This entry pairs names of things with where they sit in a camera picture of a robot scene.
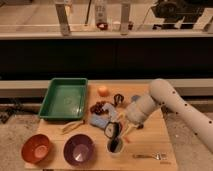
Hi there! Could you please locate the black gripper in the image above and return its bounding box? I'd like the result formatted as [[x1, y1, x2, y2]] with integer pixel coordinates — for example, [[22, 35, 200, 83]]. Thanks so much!
[[121, 119, 144, 136]]

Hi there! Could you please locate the black brush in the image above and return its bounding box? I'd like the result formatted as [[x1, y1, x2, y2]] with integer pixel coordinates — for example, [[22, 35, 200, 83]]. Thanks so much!
[[104, 122, 121, 141]]

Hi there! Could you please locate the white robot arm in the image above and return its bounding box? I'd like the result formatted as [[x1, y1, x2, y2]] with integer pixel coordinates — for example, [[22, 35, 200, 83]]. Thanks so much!
[[124, 79, 213, 153]]

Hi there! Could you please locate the white paper cup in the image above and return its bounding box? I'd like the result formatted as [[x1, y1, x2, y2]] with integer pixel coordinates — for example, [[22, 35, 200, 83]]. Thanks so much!
[[106, 138, 124, 155]]

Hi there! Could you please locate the orange carrot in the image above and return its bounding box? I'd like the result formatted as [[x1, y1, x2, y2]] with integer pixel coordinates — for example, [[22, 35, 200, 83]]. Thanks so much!
[[121, 125, 130, 143]]

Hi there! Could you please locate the blue cloth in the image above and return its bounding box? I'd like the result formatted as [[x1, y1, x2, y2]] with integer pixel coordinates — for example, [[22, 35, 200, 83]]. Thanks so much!
[[89, 103, 118, 130]]

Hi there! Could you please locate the dark grape bunch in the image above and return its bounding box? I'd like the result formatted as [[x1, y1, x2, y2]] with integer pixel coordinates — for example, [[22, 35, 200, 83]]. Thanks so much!
[[90, 101, 105, 115]]

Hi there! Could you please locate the orange fruit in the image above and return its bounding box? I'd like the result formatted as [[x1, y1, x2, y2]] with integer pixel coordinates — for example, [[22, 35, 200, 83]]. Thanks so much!
[[98, 86, 109, 97]]

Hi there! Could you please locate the metal fork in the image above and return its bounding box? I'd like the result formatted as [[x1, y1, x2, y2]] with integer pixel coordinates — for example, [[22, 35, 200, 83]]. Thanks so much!
[[132, 153, 167, 160]]

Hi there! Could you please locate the purple bowl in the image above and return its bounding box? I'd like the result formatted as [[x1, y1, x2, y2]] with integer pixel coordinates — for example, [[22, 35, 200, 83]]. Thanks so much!
[[63, 134, 95, 166]]

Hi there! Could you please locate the yellow banana toy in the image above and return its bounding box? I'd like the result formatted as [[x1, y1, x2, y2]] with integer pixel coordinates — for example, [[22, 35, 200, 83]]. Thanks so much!
[[61, 120, 85, 135]]

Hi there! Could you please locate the green plastic tray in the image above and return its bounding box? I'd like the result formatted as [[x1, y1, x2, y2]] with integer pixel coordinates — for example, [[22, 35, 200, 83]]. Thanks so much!
[[39, 78, 88, 121]]

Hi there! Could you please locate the red bowl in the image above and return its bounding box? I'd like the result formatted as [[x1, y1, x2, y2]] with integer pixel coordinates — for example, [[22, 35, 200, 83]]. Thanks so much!
[[21, 134, 52, 164]]

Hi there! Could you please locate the black machine in background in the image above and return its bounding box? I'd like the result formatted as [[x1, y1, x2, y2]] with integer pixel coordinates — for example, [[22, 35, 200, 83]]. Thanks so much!
[[151, 0, 204, 29]]

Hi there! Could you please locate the black ring object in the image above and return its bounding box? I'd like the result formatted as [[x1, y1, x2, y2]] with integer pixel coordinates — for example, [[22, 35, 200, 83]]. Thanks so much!
[[114, 94, 124, 106]]

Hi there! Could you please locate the black cable on floor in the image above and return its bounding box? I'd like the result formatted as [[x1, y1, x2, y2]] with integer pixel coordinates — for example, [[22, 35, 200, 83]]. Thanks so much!
[[0, 98, 38, 124]]

